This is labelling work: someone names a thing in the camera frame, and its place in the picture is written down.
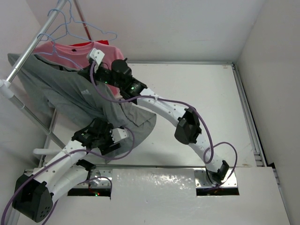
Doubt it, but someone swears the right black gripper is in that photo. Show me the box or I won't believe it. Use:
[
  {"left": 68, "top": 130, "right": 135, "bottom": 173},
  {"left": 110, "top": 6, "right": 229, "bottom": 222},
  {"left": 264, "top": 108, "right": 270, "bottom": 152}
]
[{"left": 78, "top": 61, "right": 123, "bottom": 89}]

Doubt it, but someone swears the grey t shirt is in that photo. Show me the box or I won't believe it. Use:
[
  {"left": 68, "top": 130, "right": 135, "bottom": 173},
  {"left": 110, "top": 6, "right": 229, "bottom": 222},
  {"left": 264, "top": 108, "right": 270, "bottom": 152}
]
[{"left": 17, "top": 54, "right": 157, "bottom": 158}]

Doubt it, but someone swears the blue wire hanger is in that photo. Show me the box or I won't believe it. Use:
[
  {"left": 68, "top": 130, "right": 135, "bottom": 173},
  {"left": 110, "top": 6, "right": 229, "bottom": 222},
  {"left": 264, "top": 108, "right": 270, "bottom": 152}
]
[
  {"left": 34, "top": 33, "right": 85, "bottom": 71},
  {"left": 46, "top": 0, "right": 118, "bottom": 43}
]

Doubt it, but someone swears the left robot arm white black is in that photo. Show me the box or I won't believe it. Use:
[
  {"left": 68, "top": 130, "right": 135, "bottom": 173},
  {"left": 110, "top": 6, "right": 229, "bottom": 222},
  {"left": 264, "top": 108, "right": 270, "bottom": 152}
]
[{"left": 11, "top": 119, "right": 128, "bottom": 223}]

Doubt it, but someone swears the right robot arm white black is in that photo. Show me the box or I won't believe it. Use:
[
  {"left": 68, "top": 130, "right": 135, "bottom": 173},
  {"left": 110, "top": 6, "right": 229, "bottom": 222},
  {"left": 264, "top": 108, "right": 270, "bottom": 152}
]
[{"left": 78, "top": 60, "right": 229, "bottom": 186}]

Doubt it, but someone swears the pink t shirt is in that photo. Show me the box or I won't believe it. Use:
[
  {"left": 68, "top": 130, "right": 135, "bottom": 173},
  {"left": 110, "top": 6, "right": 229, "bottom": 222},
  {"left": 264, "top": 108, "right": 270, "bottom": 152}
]
[{"left": 31, "top": 41, "right": 125, "bottom": 94}]

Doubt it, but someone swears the silver clothes rack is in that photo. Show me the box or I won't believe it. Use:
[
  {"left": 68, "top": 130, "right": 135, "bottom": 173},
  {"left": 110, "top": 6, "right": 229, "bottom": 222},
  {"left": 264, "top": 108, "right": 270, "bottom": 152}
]
[{"left": 0, "top": 0, "right": 94, "bottom": 225}]

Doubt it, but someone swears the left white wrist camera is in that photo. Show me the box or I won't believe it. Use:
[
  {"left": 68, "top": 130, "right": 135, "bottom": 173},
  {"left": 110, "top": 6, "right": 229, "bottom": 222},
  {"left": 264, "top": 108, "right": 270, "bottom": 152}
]
[{"left": 111, "top": 128, "right": 129, "bottom": 143}]

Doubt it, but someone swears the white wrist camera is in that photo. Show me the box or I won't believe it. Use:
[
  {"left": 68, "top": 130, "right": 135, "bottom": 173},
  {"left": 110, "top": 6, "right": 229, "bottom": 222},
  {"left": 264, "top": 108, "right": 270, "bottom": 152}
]
[
  {"left": 87, "top": 48, "right": 105, "bottom": 72},
  {"left": 111, "top": 128, "right": 129, "bottom": 143}
]

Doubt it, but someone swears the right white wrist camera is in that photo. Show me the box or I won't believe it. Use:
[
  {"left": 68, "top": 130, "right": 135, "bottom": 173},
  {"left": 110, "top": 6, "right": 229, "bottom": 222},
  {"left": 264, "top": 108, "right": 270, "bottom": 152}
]
[{"left": 87, "top": 48, "right": 105, "bottom": 72}]

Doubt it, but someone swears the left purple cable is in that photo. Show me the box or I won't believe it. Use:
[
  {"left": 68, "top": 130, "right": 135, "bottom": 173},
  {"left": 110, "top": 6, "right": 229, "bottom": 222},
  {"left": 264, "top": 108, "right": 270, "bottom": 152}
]
[{"left": 1, "top": 126, "right": 135, "bottom": 225}]

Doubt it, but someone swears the purple cable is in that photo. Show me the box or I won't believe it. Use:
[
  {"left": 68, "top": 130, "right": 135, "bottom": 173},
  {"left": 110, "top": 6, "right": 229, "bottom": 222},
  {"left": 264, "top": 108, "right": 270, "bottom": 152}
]
[
  {"left": 1, "top": 126, "right": 135, "bottom": 225},
  {"left": 90, "top": 60, "right": 239, "bottom": 188}
]

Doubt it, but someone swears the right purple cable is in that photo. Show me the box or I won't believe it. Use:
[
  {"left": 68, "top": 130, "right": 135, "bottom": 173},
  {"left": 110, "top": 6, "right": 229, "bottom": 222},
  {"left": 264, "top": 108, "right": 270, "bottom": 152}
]
[{"left": 90, "top": 60, "right": 239, "bottom": 188}]

